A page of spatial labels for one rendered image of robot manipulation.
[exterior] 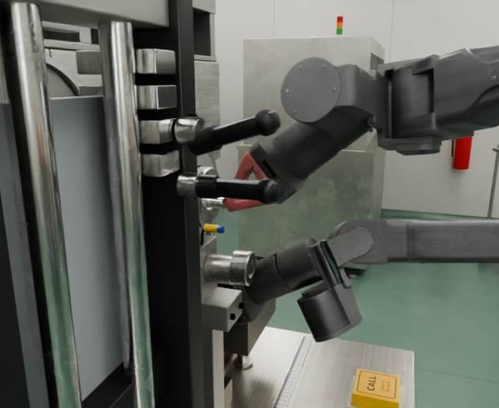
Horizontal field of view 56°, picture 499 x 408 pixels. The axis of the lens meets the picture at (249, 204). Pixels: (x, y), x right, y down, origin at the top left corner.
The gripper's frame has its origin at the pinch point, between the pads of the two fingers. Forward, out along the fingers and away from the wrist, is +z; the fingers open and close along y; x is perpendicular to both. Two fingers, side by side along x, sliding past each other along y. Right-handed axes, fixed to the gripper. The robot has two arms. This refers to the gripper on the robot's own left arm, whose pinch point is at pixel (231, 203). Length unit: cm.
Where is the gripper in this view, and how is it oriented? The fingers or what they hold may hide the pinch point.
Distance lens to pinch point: 56.6
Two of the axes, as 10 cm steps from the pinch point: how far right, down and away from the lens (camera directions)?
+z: -7.2, 5.5, 4.2
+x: -6.0, -8.0, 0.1
